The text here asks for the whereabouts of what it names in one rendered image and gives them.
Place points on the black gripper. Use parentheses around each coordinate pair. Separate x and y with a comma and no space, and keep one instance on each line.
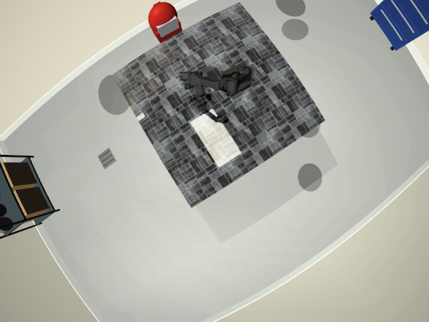
(187,86)

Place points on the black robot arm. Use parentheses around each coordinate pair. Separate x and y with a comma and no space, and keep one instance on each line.
(195,78)

